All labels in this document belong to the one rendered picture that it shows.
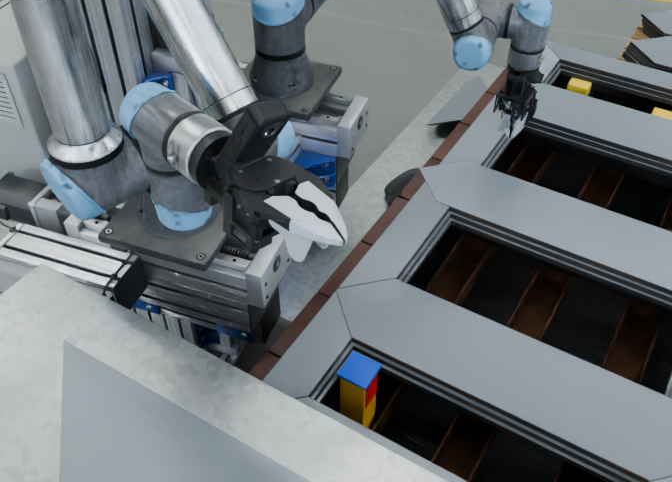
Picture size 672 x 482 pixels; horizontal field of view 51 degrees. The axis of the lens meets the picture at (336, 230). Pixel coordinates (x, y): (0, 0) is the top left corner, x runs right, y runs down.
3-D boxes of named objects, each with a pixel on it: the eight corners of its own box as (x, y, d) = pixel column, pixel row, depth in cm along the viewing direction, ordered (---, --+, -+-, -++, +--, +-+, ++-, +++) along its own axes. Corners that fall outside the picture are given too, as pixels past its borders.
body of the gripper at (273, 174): (305, 232, 82) (239, 183, 88) (311, 169, 77) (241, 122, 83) (253, 258, 77) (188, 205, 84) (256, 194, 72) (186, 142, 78)
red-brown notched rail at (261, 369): (538, 59, 230) (541, 42, 226) (230, 448, 130) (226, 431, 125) (526, 55, 232) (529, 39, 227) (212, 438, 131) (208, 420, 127)
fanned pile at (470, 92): (512, 86, 234) (514, 76, 231) (463, 148, 210) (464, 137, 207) (477, 76, 239) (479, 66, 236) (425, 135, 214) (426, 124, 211)
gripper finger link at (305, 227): (339, 277, 74) (280, 232, 79) (345, 232, 70) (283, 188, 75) (317, 289, 72) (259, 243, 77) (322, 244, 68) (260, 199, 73)
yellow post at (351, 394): (374, 426, 142) (378, 369, 129) (361, 446, 139) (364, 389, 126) (352, 415, 144) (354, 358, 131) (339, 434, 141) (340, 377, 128)
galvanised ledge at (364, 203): (524, 81, 242) (525, 73, 240) (318, 343, 161) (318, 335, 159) (469, 65, 250) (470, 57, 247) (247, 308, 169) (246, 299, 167)
